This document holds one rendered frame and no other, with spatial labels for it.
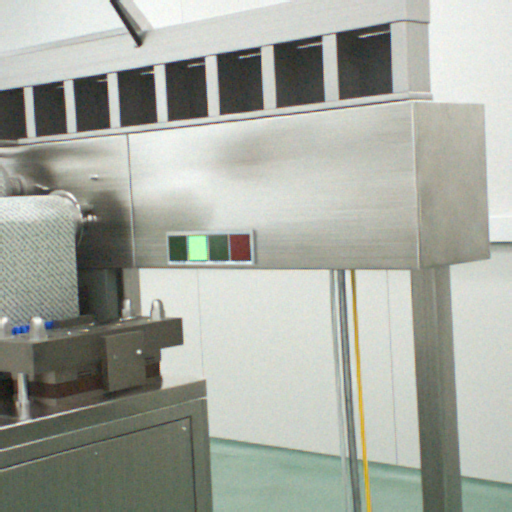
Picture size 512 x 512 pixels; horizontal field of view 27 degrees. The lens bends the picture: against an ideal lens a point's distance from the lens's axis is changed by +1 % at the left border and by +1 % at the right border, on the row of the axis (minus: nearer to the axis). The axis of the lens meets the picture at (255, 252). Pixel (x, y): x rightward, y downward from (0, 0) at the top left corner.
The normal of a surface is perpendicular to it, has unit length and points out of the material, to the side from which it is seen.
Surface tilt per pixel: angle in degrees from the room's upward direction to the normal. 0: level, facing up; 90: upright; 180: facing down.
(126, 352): 90
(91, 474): 90
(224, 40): 90
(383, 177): 90
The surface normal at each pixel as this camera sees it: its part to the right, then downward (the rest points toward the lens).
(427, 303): -0.66, 0.07
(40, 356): 0.75, 0.00
